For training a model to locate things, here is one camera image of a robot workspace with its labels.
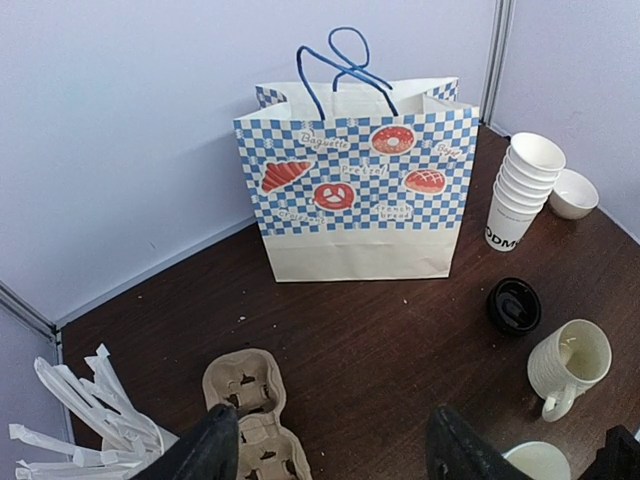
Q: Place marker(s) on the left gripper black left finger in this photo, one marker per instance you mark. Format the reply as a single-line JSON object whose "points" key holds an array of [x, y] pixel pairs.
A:
{"points": [[209, 451]]}

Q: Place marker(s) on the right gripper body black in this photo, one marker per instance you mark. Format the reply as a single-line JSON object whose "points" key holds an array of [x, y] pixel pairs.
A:
{"points": [[621, 455]]}

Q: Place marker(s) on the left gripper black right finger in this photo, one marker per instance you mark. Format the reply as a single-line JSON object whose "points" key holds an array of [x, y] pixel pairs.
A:
{"points": [[455, 451]]}

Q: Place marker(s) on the white paper coffee cup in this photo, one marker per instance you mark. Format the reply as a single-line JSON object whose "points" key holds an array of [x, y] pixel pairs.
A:
{"points": [[539, 460]]}

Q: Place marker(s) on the brown cardboard cup carrier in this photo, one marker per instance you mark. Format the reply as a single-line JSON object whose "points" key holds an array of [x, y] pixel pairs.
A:
{"points": [[250, 380]]}

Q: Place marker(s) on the white cup holding straws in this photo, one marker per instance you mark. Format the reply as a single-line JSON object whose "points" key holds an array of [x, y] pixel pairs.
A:
{"points": [[125, 464]]}

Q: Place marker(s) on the white ceramic mug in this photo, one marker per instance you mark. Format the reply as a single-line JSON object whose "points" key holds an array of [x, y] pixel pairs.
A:
{"points": [[566, 364]]}

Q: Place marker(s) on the black lid on table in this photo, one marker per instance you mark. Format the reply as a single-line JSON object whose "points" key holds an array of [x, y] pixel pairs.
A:
{"points": [[513, 307]]}

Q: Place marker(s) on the small white ceramic bowl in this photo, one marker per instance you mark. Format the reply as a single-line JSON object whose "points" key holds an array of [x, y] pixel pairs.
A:
{"points": [[573, 196]]}

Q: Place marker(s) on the blue checkered paper bag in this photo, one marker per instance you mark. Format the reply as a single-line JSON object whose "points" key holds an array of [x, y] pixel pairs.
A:
{"points": [[360, 178]]}

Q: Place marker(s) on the stack of white paper cups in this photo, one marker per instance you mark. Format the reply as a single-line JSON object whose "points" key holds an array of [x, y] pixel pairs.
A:
{"points": [[529, 171]]}

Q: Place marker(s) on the left aluminium frame post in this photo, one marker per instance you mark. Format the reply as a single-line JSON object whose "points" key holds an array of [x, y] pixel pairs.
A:
{"points": [[26, 334]]}

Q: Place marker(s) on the aluminium frame post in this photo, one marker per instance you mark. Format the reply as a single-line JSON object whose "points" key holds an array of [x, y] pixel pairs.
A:
{"points": [[26, 334], [501, 27]]}

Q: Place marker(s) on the right aluminium frame post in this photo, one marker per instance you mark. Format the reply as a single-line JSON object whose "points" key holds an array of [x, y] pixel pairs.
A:
{"points": [[501, 27]]}

